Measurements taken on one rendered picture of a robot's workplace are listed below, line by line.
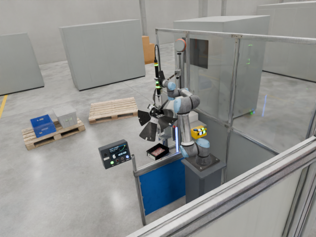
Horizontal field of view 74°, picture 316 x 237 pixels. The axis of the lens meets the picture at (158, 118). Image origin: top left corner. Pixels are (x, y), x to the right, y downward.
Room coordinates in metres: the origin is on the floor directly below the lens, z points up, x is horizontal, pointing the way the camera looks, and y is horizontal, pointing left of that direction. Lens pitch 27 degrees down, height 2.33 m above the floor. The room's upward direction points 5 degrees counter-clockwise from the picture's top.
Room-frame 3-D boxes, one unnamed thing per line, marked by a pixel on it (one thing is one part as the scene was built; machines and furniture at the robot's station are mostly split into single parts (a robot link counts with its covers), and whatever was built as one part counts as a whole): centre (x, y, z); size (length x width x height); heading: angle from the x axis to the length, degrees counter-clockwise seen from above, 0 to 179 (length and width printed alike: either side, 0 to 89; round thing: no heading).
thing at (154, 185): (1.91, -0.10, 0.45); 0.82 x 0.02 x 0.66; 116
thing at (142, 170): (1.91, -0.10, 0.82); 0.90 x 0.04 x 0.08; 116
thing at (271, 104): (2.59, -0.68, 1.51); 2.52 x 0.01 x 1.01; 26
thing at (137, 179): (1.72, 0.28, 0.39); 0.04 x 0.04 x 0.78; 26
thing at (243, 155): (2.59, -0.68, 0.50); 2.59 x 0.03 x 0.91; 26
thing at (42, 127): (4.17, 2.54, 0.25); 0.60 x 0.41 x 0.22; 33
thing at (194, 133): (2.08, -0.46, 1.02); 0.16 x 0.10 x 0.11; 116
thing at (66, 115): (4.44, 2.12, 0.31); 0.60 x 0.42 x 0.33; 33
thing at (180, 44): (2.91, -0.38, 1.88); 0.16 x 0.07 x 0.16; 61
